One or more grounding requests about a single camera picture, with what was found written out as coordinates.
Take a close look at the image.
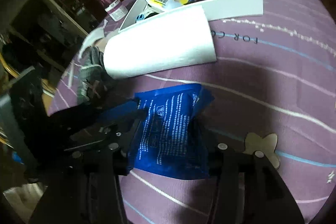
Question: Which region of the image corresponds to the grey plaid slipper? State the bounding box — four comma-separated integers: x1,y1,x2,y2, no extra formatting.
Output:
76,47,115,105

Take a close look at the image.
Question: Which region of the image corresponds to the blue plastic package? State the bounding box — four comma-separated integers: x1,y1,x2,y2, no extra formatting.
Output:
126,84,214,180

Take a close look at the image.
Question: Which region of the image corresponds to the white paper towel roll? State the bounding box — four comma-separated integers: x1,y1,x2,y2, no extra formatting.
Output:
103,6,217,79

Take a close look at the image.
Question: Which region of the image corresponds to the white plush dog toy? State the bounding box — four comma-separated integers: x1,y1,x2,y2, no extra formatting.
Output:
135,5,160,23

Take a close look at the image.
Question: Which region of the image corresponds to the purple striped tablecloth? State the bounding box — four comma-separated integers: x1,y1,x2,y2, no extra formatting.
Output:
47,0,336,224

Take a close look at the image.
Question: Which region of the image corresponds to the purple spray bottle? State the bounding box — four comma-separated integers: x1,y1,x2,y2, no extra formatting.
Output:
96,0,128,22

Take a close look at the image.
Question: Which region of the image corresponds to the white shallow cardboard box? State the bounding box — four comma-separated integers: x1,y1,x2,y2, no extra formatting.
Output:
119,0,264,32

